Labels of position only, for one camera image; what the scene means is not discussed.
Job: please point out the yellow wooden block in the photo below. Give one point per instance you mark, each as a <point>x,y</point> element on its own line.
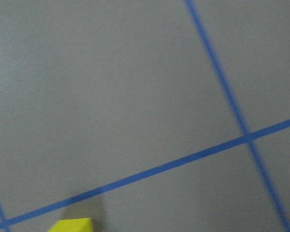
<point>73,225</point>

